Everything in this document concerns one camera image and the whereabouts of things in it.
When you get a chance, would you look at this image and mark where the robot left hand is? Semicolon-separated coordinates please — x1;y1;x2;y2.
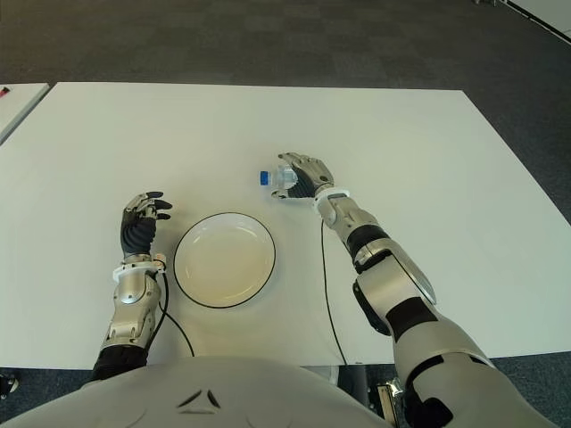
120;190;174;256

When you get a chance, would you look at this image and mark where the dark table leg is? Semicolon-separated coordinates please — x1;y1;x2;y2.
354;365;370;405

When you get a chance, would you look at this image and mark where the grey robot torso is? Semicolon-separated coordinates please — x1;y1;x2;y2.
0;355;402;428

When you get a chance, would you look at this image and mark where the white panel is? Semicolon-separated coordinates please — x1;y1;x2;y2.
508;0;571;44

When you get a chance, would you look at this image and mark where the black metal stand foot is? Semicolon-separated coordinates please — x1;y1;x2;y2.
0;372;21;396

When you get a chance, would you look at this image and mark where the clear water bottle blue cap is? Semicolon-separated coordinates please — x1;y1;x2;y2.
258;163;299;188

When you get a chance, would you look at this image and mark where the shiny metal bracket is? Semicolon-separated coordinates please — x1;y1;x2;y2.
376;377;406;423

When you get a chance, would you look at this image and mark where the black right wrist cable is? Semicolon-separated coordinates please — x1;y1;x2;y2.
319;218;360;366

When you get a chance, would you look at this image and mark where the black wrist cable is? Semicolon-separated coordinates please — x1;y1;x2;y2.
319;218;360;366
149;256;197;358

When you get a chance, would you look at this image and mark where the white plate black rim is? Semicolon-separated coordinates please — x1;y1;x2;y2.
173;212;277;310

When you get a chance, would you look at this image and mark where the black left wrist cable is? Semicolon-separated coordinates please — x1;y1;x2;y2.
149;256;197;358

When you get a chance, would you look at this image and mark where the white side table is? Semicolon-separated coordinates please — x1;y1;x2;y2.
0;82;50;146

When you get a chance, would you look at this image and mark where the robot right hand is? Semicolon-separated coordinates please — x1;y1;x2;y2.
269;152;336;201

